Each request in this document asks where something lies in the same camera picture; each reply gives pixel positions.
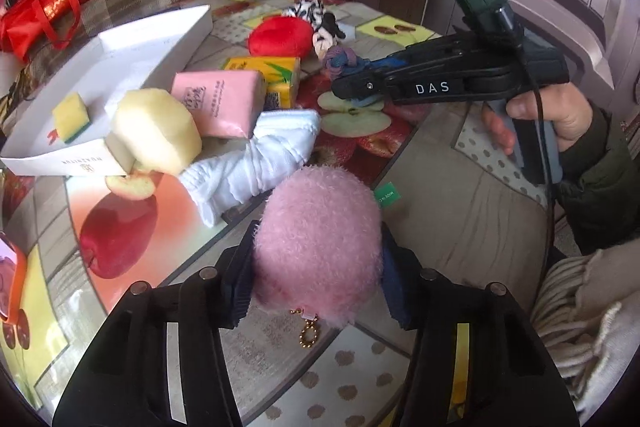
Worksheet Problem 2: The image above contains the orange plastic packet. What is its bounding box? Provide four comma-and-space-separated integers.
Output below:
0, 232, 28, 325

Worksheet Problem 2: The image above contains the pink fluffy pompom keychain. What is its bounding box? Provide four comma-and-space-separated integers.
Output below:
251, 166, 397, 350

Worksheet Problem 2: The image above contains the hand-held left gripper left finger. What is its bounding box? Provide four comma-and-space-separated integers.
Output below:
52, 219, 262, 427

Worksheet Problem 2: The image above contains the person's right hand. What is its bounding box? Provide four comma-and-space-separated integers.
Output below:
482, 83, 593, 155

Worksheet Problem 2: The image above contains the black white cow print cloth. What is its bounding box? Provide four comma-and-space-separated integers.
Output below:
281, 0, 347, 58

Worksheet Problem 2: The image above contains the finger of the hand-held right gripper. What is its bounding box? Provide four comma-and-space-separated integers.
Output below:
370, 34, 481, 70
331, 72, 401, 104

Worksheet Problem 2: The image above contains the large pale yellow sponge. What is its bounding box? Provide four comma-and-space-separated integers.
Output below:
105, 88, 203, 176

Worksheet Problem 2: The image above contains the white sock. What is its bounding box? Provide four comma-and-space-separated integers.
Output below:
180, 108, 322, 228

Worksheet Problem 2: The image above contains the person's right forearm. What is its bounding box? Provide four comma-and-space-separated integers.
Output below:
547, 107, 640, 258

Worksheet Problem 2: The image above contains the beige fringed scarf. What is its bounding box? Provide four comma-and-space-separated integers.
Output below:
530, 247, 640, 413

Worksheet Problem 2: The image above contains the small yellow green sponge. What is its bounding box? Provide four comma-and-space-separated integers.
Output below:
52, 93, 92, 144

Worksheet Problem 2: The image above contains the yellow green tissue packet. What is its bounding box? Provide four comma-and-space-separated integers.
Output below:
222, 56, 302, 110

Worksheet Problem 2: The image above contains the red round plush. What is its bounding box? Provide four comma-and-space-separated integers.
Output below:
248, 16, 312, 58

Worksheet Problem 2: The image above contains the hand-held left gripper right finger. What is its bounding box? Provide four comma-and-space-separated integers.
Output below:
380, 229, 581, 427

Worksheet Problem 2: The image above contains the mauve plastic chair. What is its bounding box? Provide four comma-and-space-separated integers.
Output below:
492, 0, 640, 95

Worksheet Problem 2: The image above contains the pink tissue packet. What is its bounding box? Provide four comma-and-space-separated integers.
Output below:
171, 71, 266, 138

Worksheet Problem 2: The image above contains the blue purple knotted rope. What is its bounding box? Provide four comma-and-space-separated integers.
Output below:
324, 46, 373, 82

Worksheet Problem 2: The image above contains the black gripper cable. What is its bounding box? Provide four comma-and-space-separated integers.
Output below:
500, 7, 558, 308

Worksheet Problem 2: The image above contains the white cardboard box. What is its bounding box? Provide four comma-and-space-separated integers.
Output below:
0, 4, 213, 176

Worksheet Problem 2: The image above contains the fruit print tablecloth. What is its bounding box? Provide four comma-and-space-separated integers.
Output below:
0, 0, 576, 427

